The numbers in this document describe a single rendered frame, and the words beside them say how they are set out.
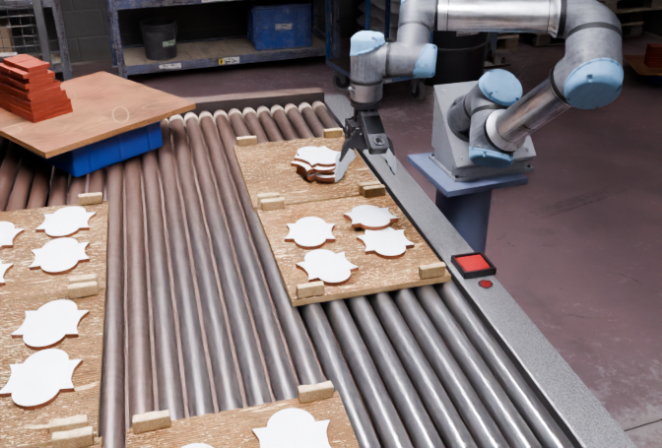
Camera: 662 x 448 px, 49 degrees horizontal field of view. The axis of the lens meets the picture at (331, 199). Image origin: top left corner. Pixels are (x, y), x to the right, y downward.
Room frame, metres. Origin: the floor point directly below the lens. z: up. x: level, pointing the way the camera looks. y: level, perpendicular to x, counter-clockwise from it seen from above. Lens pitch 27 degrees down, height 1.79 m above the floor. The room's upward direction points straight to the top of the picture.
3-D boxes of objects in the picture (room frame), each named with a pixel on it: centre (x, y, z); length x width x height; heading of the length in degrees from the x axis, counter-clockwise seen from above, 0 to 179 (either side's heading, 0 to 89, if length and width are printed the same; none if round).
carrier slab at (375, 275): (1.45, -0.04, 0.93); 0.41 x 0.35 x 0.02; 15
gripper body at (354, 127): (1.60, -0.08, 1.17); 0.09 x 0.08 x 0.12; 15
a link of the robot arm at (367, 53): (1.60, -0.08, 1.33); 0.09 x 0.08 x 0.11; 81
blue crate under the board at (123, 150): (2.02, 0.72, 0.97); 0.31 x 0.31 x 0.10; 49
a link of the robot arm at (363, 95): (1.60, -0.08, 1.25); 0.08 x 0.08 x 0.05
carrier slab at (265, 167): (1.85, 0.08, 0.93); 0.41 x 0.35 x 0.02; 14
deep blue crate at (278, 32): (6.12, 0.44, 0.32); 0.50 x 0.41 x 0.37; 106
